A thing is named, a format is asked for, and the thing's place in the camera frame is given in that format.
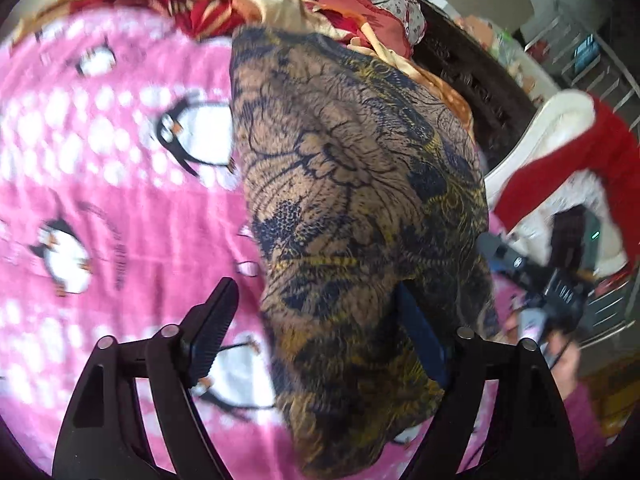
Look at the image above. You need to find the pink penguin blanket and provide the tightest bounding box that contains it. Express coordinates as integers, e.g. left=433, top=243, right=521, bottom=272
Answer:
left=0, top=7, right=531, bottom=478

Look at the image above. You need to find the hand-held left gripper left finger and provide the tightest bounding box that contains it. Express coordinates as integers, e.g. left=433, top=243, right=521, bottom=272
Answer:
left=51, top=276, right=240, bottom=480

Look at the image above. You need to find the brown navy floral garment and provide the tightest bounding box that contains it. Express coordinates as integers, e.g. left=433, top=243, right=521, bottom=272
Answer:
left=229, top=25, right=501, bottom=478

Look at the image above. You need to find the bedside clutter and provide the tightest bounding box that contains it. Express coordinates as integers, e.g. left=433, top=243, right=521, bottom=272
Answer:
left=455, top=12, right=561, bottom=101

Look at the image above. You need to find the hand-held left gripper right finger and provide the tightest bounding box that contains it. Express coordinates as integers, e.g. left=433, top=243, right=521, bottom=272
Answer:
left=397, top=282, right=581, bottom=480

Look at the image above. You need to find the dark wooden headboard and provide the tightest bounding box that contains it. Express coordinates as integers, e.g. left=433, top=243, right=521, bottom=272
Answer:
left=412, top=2, right=556, bottom=171

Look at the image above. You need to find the red cream floral blanket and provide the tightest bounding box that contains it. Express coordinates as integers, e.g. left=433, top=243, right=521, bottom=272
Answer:
left=15, top=0, right=476, bottom=131

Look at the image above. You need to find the white metal rack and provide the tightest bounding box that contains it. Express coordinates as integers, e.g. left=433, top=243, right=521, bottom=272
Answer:
left=520, top=10, right=640, bottom=128

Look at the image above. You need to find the red fringed cloth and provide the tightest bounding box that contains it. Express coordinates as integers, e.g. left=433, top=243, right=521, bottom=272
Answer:
left=312, top=0, right=416, bottom=58

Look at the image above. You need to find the person's right hand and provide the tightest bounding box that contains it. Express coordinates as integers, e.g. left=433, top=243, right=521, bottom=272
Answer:
left=502, top=310, right=583, bottom=403

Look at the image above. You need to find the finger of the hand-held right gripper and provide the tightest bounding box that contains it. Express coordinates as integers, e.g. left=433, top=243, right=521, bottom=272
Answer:
left=475, top=232, right=523, bottom=281

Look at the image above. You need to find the red white fleece coat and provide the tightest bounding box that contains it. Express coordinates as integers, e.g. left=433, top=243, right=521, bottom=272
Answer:
left=482, top=89, right=640, bottom=281

